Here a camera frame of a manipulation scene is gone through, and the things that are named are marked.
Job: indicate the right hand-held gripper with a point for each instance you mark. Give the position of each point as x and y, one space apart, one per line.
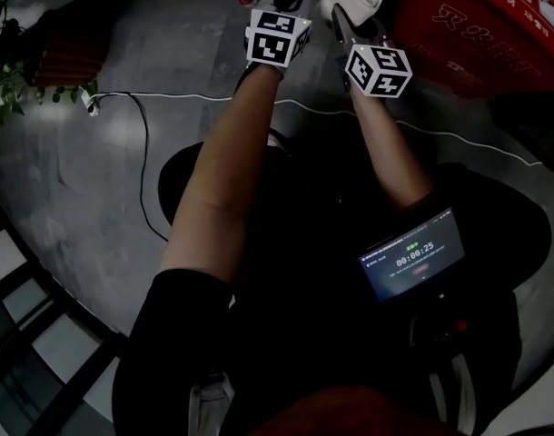
377 73

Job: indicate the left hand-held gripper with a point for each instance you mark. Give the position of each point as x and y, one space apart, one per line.
272 39

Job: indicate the red fire extinguisher box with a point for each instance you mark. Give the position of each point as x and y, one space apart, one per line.
463 25

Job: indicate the person's left forearm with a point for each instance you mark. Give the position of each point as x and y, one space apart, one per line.
222 175

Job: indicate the person's right forearm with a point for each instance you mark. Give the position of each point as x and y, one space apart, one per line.
390 152

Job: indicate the white shoe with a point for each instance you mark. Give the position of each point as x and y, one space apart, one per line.
274 141

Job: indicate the white power strip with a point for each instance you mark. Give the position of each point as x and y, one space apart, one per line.
91 103

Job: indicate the brown slatted wooden planter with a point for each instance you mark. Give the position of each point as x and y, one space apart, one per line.
68 52

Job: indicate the chest-worn screen device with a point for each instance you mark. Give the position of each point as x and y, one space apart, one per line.
411 257

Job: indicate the green leafy plant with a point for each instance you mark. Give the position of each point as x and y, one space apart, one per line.
4 75

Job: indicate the person's black clothing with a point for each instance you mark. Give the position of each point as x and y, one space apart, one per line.
304 334

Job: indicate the red round knob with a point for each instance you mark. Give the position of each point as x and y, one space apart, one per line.
461 325

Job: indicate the black framed glass door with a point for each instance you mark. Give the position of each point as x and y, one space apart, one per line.
41 334

